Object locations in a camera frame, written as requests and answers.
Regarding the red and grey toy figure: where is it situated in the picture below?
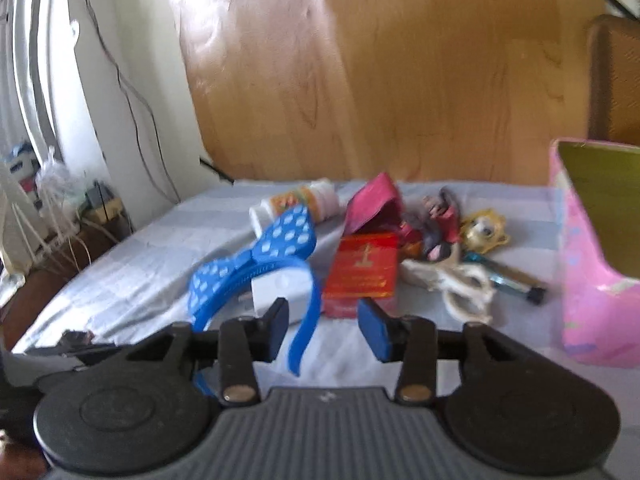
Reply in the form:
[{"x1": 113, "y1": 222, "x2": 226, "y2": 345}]
[{"x1": 400, "y1": 187, "x2": 463, "y2": 263}]

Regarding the pile of white cables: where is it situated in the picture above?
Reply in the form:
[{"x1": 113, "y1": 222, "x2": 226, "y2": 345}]
[{"x1": 0, "y1": 160, "x2": 121, "y2": 273}]

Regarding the yellow doll keychain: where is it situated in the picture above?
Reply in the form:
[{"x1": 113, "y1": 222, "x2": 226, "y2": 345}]
[{"x1": 459, "y1": 210, "x2": 511, "y2": 253}]

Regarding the white and gold toy figure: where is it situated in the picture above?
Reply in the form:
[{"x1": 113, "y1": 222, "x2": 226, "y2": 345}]
[{"x1": 400, "y1": 255, "x2": 496, "y2": 323}]

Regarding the white bottle with orange label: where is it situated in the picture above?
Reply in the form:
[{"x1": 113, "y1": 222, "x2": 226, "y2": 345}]
[{"x1": 249, "y1": 178, "x2": 341, "y2": 236}]

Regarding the small white box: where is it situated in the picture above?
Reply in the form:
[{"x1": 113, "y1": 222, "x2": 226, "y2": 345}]
[{"x1": 250, "y1": 270, "x2": 313, "y2": 323}]

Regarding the blue polka dot bow headband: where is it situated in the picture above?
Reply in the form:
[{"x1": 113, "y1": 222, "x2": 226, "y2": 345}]
[{"x1": 187, "y1": 202, "x2": 323, "y2": 396}]

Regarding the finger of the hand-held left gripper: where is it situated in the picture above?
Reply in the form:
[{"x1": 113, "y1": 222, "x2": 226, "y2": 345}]
[{"x1": 59, "y1": 330, "x2": 120, "y2": 365}]

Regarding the brown cardboard box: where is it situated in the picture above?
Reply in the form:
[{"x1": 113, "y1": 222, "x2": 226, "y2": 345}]
[{"x1": 586, "y1": 14, "x2": 640, "y2": 148}]

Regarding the magenta pouch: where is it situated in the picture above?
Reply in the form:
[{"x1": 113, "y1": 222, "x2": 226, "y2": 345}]
[{"x1": 342, "y1": 172, "x2": 406, "y2": 236}]

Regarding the pink cardboard box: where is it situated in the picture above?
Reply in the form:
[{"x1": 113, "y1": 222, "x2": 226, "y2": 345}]
[{"x1": 547, "y1": 139, "x2": 640, "y2": 367}]

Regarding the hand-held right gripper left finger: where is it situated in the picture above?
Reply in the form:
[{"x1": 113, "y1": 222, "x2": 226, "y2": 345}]
[{"x1": 122, "y1": 297, "x2": 291, "y2": 406}]

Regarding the black wall cable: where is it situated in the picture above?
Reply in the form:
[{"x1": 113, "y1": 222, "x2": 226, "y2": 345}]
[{"x1": 67, "y1": 0, "x2": 181, "y2": 203}]

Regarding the red and gold box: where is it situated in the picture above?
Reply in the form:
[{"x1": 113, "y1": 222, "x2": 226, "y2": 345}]
[{"x1": 321, "y1": 232, "x2": 401, "y2": 320}]

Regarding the white plastic bag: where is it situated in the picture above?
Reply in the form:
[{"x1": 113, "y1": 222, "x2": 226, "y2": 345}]
[{"x1": 35, "y1": 147, "x2": 76, "y2": 201}]

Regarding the blue striped bed sheet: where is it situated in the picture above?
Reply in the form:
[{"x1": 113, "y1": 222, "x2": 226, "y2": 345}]
[{"x1": 10, "y1": 177, "x2": 640, "y2": 480}]

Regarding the wooden headboard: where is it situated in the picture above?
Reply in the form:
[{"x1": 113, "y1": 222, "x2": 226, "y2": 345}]
[{"x1": 167, "y1": 0, "x2": 608, "y2": 186}]

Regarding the teal and black pen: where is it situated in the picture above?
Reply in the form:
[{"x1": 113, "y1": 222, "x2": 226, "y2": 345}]
[{"x1": 462, "y1": 252, "x2": 546, "y2": 306}]

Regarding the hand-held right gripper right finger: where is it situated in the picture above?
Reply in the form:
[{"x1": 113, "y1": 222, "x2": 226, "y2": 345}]
[{"x1": 358, "y1": 298, "x2": 543, "y2": 406}]

